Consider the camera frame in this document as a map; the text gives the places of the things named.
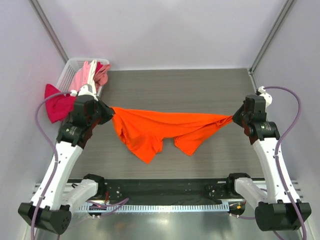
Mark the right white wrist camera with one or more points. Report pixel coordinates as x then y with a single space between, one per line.
261 91

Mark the light pink t-shirt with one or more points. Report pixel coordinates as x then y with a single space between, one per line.
81 77

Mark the white slotted cable duct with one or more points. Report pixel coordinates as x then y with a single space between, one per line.
87 208

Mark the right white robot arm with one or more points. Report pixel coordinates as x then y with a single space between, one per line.
279 208

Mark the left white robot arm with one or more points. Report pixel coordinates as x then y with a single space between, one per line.
50 209

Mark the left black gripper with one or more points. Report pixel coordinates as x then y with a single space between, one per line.
108 112

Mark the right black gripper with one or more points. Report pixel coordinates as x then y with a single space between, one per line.
236 118

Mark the orange t-shirt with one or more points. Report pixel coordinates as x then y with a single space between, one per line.
143 131

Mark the aluminium frame post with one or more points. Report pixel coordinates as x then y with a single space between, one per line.
49 29
284 12

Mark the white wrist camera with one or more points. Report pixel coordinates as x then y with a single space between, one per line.
86 89
261 91

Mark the left aluminium frame post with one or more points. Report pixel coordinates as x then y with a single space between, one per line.
49 29

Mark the salmon pink t-shirt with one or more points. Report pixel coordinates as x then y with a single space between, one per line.
101 74

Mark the aluminium front rail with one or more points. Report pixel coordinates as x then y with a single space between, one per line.
261 184

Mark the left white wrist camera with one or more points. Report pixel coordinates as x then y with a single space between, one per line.
86 89

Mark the white plastic laundry basket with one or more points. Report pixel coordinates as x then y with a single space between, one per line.
71 68

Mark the white t-shirt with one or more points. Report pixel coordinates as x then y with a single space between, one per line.
91 74

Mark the magenta t-shirt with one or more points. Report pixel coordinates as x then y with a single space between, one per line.
59 107

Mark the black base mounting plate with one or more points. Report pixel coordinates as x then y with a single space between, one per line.
168 192

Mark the right aluminium frame post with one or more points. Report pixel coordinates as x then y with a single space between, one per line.
284 12

